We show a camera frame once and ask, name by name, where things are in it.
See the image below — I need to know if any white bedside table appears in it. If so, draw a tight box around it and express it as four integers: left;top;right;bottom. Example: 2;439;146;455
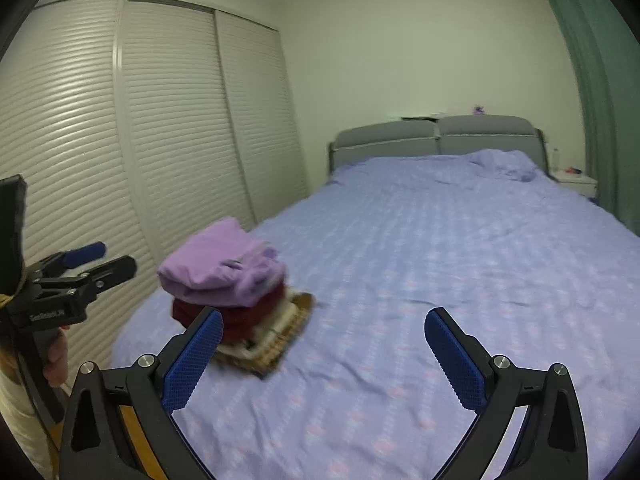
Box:
550;170;598;200

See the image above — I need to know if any purple sweater green print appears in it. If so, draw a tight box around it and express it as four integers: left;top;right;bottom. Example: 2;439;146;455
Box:
157;217;286;308

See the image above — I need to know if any person left hand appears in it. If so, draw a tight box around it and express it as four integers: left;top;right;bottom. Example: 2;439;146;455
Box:
43;325;70;388

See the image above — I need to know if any white louvred wardrobe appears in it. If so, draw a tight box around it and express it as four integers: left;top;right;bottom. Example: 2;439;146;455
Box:
1;0;308;368

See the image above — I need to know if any red folded garment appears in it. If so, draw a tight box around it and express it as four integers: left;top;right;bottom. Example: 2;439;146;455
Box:
171;280;285;344

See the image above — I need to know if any green curtain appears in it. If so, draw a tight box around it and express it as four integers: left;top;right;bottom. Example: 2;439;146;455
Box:
548;0;639;233

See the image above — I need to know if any grey padded headboard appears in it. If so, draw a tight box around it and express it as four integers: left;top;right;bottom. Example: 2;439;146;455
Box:
328;115;550;174

